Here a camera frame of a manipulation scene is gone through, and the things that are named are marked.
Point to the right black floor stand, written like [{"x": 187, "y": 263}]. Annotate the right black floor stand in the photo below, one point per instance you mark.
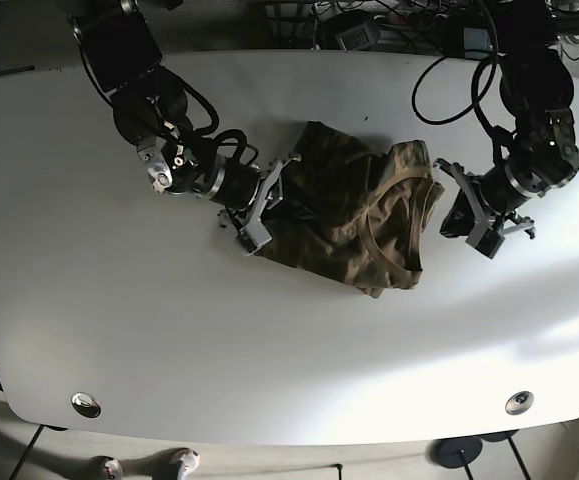
[{"x": 507, "y": 437}]

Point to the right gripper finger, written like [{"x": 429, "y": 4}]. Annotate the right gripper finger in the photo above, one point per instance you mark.
[
  {"x": 292, "y": 157},
  {"x": 254, "y": 237}
]

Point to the camouflage T-shirt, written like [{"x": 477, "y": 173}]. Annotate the camouflage T-shirt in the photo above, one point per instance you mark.
[{"x": 352, "y": 213}]

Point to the left black floor stand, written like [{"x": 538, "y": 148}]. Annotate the left black floor stand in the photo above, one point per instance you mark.
[{"x": 456, "y": 453}]

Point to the black floor stand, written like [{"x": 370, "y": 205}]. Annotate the black floor stand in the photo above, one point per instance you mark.
[
  {"x": 507, "y": 437},
  {"x": 456, "y": 453}
]

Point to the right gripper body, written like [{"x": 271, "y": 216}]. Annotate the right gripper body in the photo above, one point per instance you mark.
[{"x": 267, "y": 196}]

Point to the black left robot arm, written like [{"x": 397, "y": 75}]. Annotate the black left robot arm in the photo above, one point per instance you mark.
[{"x": 540, "y": 154}]

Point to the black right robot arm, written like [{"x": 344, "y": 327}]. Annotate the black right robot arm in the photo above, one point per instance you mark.
[{"x": 174, "y": 128}]

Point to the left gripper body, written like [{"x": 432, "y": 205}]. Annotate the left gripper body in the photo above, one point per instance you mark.
[{"x": 495, "y": 198}]

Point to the white orange shoe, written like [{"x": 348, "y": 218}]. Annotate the white orange shoe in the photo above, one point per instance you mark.
[
  {"x": 110, "y": 469},
  {"x": 185, "y": 462}
]

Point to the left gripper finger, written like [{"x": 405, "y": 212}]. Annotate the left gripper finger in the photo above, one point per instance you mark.
[
  {"x": 452, "y": 169},
  {"x": 486, "y": 239}
]

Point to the table cable grommet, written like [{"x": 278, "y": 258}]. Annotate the table cable grommet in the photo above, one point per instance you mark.
[
  {"x": 519, "y": 403},
  {"x": 85, "y": 405}
]

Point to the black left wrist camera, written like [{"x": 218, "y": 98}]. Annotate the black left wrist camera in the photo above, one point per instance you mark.
[{"x": 460, "y": 219}]

